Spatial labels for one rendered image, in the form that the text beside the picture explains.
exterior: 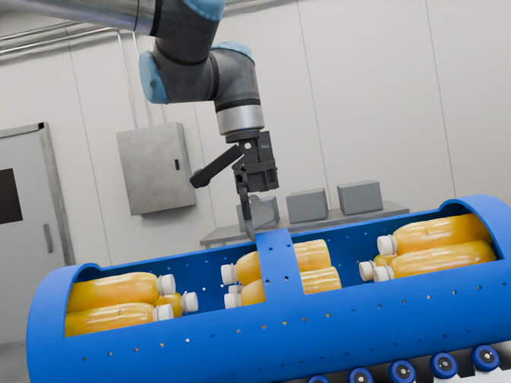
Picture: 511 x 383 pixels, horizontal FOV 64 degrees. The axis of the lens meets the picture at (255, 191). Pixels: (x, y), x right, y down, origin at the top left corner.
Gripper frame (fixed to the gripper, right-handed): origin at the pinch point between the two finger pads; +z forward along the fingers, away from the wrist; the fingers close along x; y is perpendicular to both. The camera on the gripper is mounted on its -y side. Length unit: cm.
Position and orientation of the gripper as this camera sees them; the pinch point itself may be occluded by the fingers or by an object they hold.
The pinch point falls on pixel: (249, 235)
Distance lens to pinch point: 81.6
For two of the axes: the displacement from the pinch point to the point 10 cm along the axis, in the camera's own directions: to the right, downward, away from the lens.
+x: -0.2, -0.4, 10.0
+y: 9.9, -1.7, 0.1
